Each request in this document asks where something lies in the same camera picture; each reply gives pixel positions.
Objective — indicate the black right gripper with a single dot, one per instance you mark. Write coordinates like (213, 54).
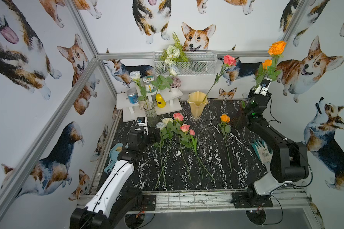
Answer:
(259, 96)

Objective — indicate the green white gardening glove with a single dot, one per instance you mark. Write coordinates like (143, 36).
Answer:
(263, 152)

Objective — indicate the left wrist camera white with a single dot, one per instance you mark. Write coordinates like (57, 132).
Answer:
(142, 121)

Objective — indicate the small clear glass jar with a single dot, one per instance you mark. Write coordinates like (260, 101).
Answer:
(143, 102)

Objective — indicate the blue tin can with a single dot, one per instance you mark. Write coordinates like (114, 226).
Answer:
(132, 95)

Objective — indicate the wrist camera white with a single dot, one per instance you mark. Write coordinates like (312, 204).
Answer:
(142, 121)
(263, 87)

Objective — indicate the small pink tulip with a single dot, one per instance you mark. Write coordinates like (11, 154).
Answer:
(194, 145)

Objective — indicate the white wire mesh basket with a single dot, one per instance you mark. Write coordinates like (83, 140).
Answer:
(199, 63)

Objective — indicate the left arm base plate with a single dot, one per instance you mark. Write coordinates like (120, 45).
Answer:
(147, 203)

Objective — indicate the white green lidded jar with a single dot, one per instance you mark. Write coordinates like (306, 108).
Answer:
(148, 83)

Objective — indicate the green white artificial bouquet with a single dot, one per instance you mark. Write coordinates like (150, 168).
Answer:
(174, 53)

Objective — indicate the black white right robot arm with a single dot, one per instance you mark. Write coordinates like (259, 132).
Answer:
(289, 161)

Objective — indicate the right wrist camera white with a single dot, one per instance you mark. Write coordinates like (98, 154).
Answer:
(263, 87)

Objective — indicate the orange rose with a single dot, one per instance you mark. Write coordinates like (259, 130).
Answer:
(225, 130)
(277, 47)
(261, 75)

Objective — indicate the pink succulent in white pot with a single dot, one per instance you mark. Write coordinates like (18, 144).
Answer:
(176, 84)

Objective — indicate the teal dustpan with brush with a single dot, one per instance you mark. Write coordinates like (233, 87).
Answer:
(113, 155)

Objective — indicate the orange rose top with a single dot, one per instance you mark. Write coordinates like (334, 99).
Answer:
(261, 75)

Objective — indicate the yellow fluted glass vase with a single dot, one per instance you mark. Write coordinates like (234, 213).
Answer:
(197, 101)

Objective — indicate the pink rose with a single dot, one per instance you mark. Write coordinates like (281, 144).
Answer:
(186, 142)
(228, 61)
(178, 122)

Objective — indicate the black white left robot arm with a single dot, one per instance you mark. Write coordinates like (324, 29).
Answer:
(106, 209)

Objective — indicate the dark purple ribbed vase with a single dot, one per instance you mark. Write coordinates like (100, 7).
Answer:
(240, 118)

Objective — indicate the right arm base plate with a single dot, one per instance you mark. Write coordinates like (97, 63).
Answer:
(243, 200)

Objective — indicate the clear glass cylinder vase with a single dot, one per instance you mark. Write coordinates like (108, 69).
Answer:
(150, 112)

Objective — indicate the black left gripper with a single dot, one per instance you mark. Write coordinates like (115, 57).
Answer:
(154, 136)

